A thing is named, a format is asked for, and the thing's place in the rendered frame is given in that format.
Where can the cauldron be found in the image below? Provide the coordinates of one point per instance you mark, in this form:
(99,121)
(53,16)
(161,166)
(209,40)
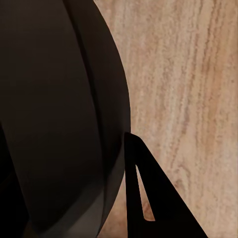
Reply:
(64,109)

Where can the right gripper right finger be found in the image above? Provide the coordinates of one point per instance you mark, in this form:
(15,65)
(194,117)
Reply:
(173,219)

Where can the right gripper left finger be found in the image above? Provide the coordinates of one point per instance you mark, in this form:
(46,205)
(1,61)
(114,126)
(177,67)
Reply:
(13,211)

